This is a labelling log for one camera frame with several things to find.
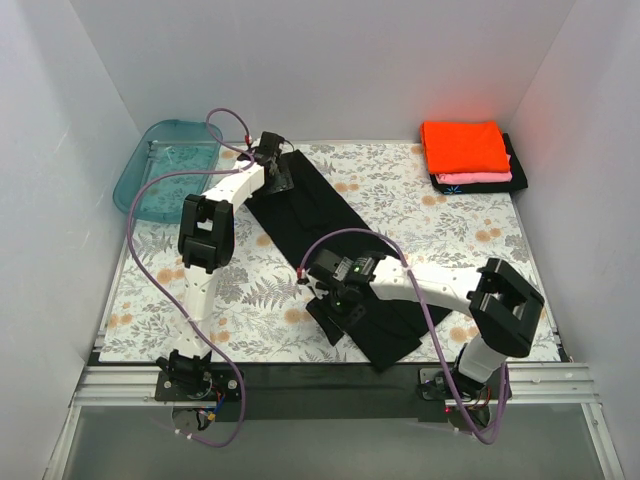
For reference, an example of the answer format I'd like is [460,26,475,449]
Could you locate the teal transparent plastic bin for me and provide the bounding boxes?
[112,120,220,224]

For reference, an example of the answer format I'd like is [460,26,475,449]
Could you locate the floral patterned table mat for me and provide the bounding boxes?
[99,143,537,363]

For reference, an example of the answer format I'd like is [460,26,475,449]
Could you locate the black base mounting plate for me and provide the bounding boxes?
[154,360,514,424]

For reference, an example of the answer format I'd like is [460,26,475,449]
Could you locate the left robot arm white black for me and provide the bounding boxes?
[157,132,293,400]

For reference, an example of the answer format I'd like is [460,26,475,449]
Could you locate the aluminium frame rail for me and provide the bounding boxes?
[72,362,601,406]

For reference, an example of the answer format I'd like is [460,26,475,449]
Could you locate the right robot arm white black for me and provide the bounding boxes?
[298,249,544,398]

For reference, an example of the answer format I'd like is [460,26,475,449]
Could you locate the black folded t-shirt with logo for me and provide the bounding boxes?
[429,133,528,195]

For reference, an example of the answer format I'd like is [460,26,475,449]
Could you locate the orange folded t-shirt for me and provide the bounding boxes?
[420,121,510,175]

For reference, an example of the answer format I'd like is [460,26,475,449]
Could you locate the pink folded t-shirt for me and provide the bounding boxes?
[435,171,513,185]

